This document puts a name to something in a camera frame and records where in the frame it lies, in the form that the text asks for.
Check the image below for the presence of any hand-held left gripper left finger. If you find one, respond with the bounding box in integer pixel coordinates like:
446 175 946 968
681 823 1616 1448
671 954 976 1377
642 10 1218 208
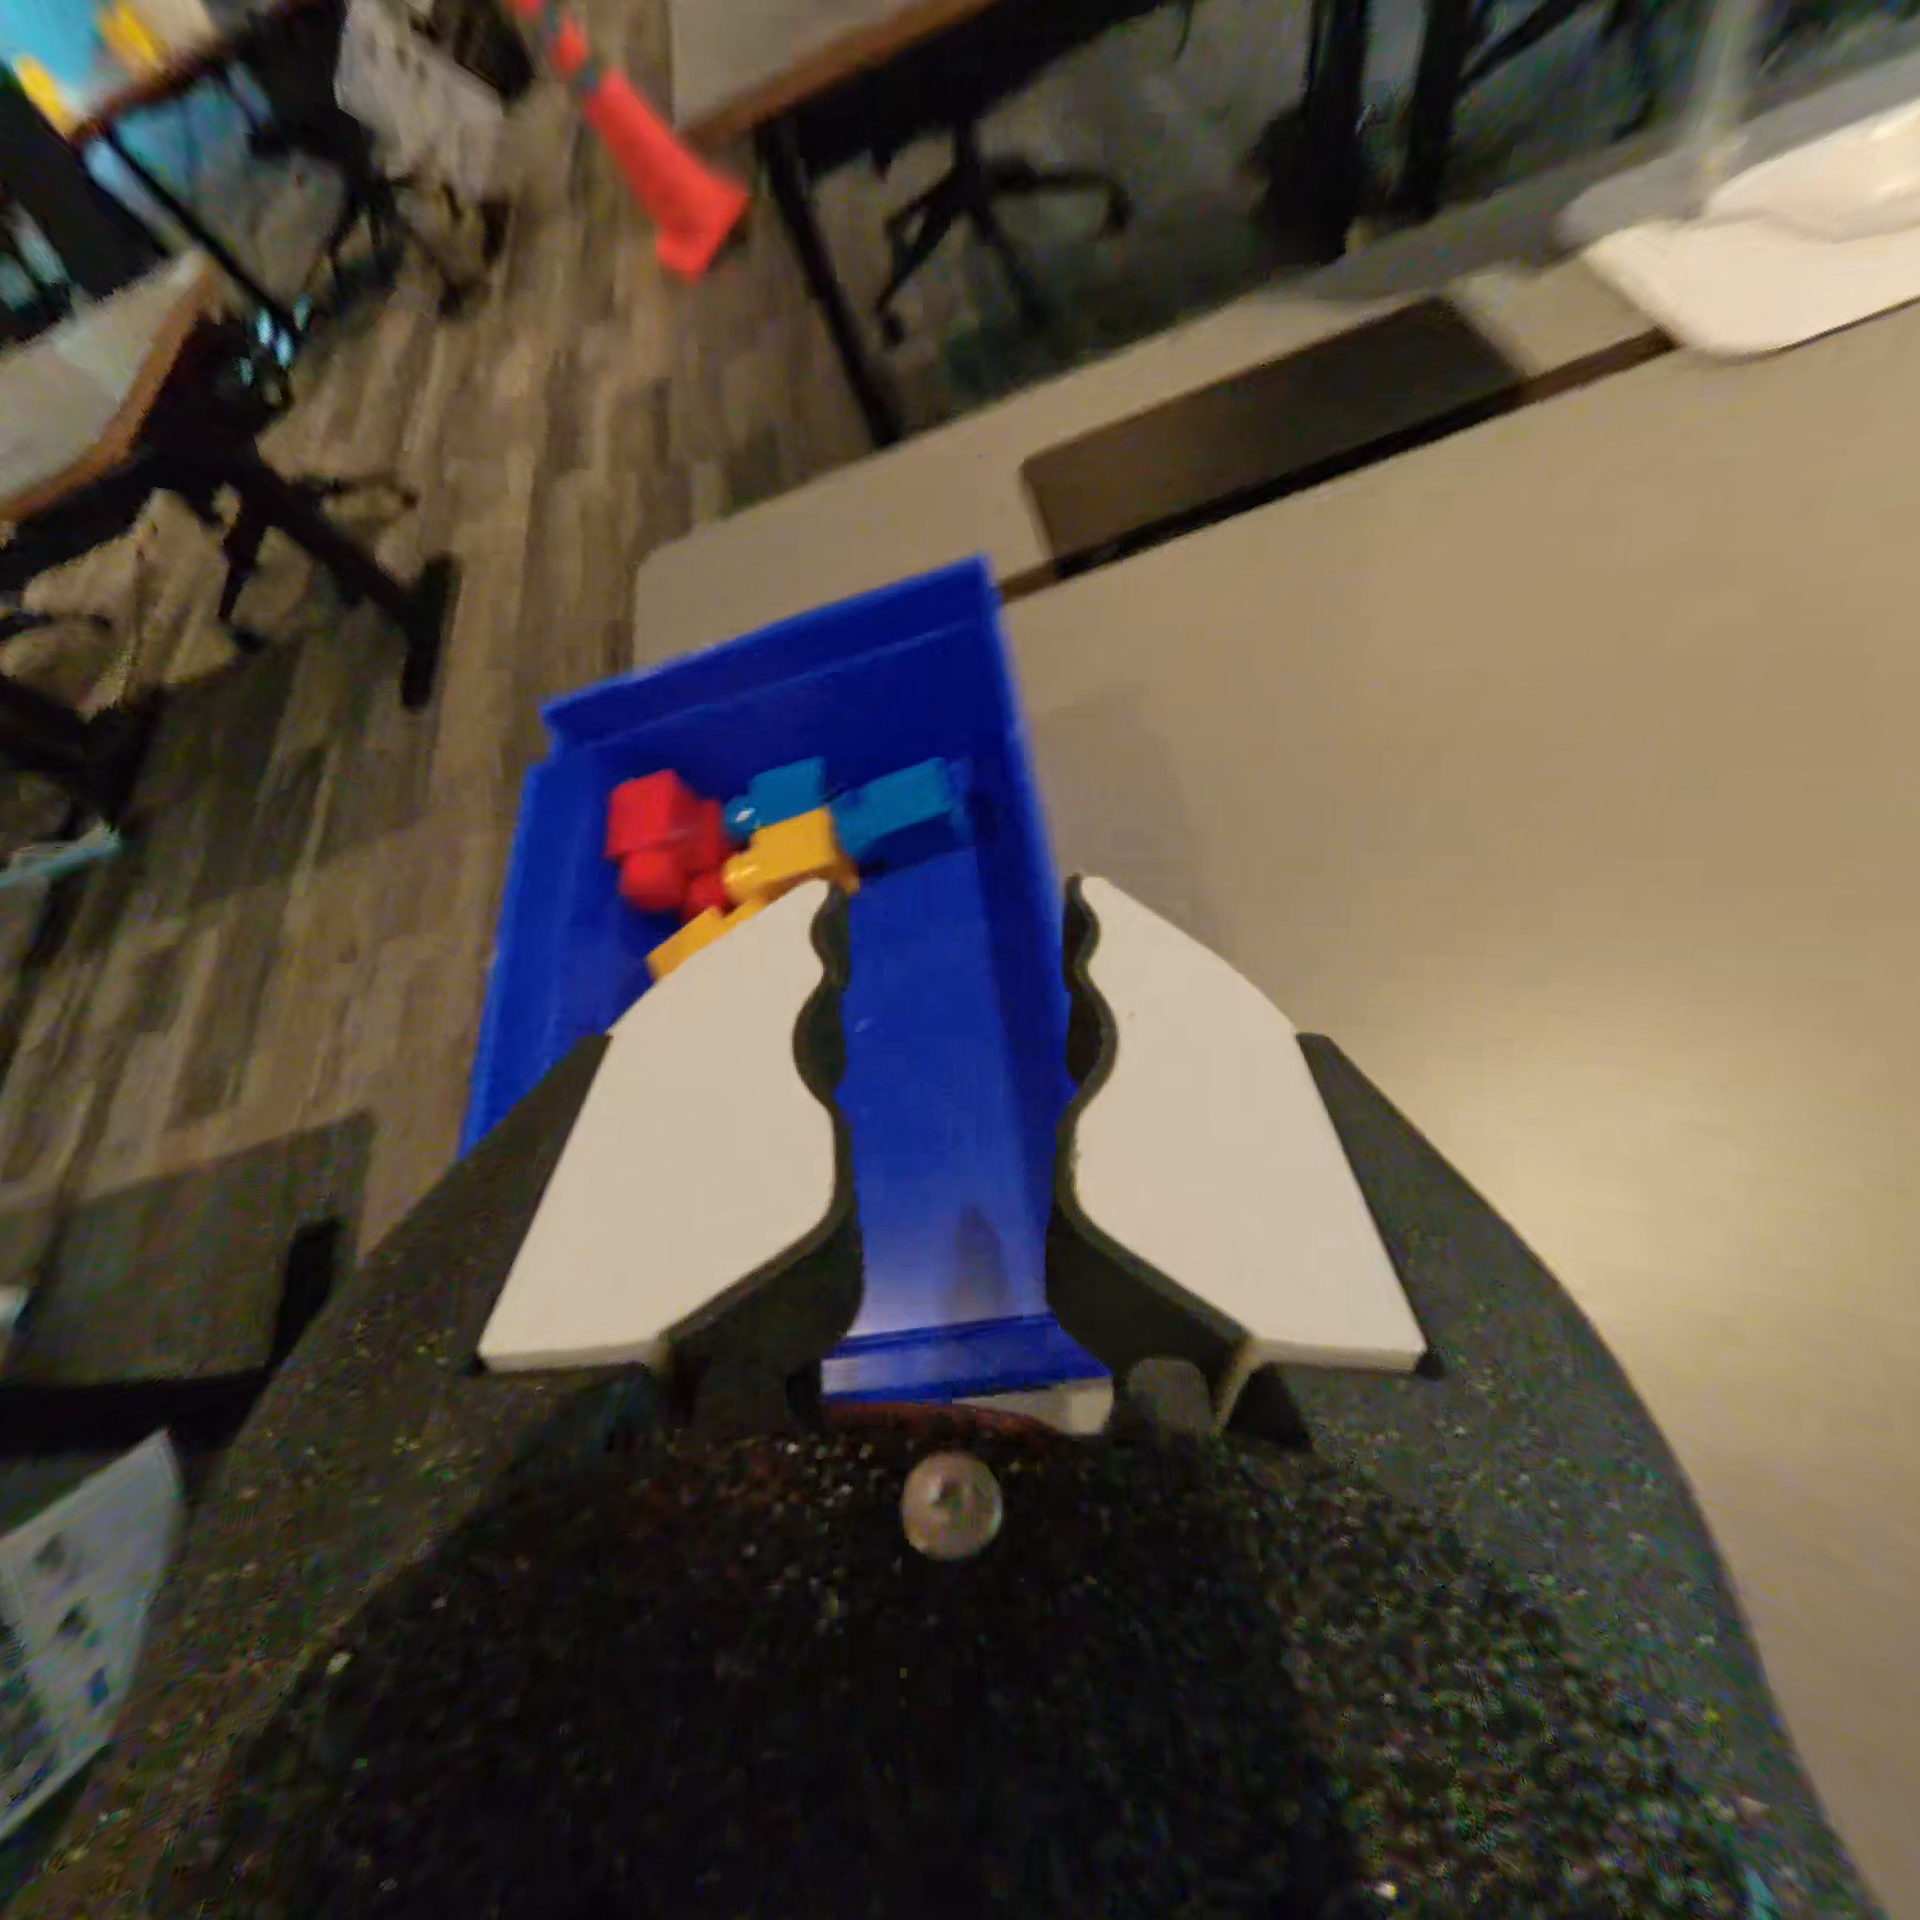
473 880 866 1376

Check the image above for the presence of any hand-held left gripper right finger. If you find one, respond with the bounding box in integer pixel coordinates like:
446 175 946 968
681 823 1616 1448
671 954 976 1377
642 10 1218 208
1047 872 1431 1431

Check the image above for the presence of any blue plastic bin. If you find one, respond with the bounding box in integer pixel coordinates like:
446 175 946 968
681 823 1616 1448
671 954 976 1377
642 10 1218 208
457 555 1115 1407

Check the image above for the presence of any pile of mega blocks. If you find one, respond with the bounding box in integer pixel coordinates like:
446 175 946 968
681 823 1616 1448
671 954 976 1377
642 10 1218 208
602 755 974 979

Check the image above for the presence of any printed paper sheet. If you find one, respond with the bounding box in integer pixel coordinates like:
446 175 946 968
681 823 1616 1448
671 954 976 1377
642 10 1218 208
0 1427 192 1839

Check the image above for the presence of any orange traffic cone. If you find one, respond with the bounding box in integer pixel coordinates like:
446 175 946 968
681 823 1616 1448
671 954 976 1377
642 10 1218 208
502 0 751 282

